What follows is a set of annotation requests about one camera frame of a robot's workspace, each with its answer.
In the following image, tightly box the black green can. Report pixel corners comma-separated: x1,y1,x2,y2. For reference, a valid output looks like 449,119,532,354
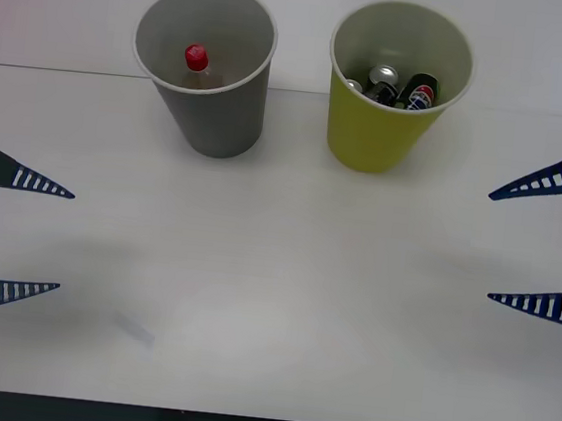
394,70,443,114

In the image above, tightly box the yellow-green plastic bin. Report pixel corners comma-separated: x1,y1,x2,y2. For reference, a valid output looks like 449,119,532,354
317,0,481,184

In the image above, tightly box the grey plastic bin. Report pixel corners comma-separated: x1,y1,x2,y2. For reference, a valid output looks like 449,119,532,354
121,0,283,165

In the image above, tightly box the red-capped plastic bottle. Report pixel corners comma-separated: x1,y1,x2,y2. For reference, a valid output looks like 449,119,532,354
178,42,228,94

